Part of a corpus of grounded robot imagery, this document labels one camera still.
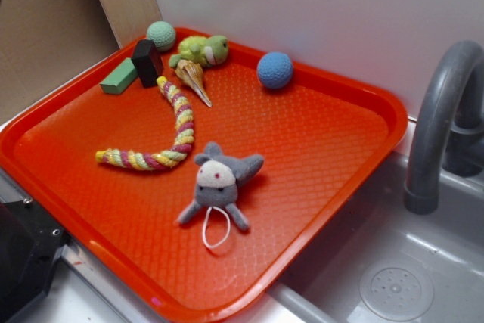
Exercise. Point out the green rectangular block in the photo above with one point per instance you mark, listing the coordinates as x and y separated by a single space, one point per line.
116 82

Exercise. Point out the spiral seashell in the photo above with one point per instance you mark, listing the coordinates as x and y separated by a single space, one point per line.
191 75

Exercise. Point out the grey plush animal toy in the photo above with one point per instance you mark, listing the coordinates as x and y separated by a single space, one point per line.
217 185

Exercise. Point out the blue textured ball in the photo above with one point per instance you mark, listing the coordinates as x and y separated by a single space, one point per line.
275 70

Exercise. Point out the multicolour twisted rope toy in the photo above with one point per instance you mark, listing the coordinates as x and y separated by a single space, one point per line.
166 159

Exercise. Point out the grey toy sink basin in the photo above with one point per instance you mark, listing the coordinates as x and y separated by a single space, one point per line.
377 262

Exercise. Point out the black box block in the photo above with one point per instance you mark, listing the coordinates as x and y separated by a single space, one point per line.
147 62

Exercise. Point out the green plush frog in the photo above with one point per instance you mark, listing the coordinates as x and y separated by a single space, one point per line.
205 51

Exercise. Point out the grey toy faucet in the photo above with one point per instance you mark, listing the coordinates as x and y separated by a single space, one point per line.
449 131

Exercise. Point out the red plastic tray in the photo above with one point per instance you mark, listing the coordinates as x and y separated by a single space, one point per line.
321 137

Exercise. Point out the green textured ball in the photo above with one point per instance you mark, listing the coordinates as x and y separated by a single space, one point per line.
162 34

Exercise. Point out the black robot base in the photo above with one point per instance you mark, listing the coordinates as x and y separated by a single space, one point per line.
32 242

